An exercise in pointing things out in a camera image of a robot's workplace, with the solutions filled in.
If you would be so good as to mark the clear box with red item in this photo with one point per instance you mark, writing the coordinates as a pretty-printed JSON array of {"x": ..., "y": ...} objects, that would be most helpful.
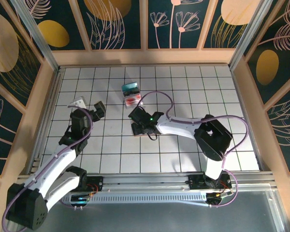
[{"x": 133, "y": 105}]

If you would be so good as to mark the white red circles card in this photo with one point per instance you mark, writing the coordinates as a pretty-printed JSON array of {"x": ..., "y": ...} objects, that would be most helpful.
[{"x": 133, "y": 99}]

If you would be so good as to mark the black logo card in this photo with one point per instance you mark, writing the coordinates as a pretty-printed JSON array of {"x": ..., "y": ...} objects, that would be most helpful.
[{"x": 131, "y": 91}]

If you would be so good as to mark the teal plastic card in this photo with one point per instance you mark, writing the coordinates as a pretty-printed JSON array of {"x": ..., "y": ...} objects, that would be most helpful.
[{"x": 130, "y": 85}]

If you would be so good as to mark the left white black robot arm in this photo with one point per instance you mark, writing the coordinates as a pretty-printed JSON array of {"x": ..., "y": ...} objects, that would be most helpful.
[{"x": 50, "y": 164}]

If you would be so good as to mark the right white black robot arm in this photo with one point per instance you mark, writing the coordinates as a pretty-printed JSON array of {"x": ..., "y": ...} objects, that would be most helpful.
[{"x": 178, "y": 126}]

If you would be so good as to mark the small controller board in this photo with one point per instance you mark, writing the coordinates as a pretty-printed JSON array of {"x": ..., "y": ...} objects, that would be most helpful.
[
  {"x": 81, "y": 198},
  {"x": 215, "y": 197}
]

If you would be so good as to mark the orange circle leaf art panel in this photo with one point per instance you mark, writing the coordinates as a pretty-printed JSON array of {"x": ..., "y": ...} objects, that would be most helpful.
[{"x": 133, "y": 24}]

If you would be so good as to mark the grey metal plate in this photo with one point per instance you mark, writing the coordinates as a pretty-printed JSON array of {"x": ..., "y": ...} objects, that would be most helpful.
[{"x": 145, "y": 220}]

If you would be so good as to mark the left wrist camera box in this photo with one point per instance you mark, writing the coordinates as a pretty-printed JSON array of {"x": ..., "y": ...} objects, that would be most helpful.
[{"x": 77, "y": 102}]

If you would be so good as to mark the aluminium side rail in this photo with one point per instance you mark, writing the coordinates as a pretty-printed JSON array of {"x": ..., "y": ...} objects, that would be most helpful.
[
  {"x": 253, "y": 135},
  {"x": 46, "y": 120}
]

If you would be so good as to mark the long aluminium base rail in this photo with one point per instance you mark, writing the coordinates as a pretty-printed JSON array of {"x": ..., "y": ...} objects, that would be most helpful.
[{"x": 140, "y": 183}]

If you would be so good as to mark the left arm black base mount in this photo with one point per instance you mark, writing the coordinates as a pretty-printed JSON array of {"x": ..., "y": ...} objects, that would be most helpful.
[{"x": 96, "y": 182}]

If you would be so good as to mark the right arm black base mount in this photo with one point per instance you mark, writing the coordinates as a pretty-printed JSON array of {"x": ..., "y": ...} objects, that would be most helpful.
[{"x": 195, "y": 182}]

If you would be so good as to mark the aluminium frame post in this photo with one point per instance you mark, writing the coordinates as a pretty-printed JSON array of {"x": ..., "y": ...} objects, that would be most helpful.
[
  {"x": 39, "y": 39},
  {"x": 250, "y": 36}
]

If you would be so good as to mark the two flowers wall art panel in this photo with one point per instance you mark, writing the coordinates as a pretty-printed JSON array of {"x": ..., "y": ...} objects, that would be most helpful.
[{"x": 193, "y": 38}]

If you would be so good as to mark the yellow oval wall art panel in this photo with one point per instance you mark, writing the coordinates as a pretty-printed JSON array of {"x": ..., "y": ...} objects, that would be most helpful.
[
  {"x": 62, "y": 14},
  {"x": 267, "y": 67}
]

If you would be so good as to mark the peach circle wall art panel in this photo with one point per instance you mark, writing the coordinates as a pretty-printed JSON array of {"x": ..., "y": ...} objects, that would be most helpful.
[
  {"x": 216, "y": 14},
  {"x": 4, "y": 43}
]

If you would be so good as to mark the pink leaf wall art panel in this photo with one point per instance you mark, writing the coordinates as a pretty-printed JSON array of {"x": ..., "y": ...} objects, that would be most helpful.
[{"x": 287, "y": 130}]

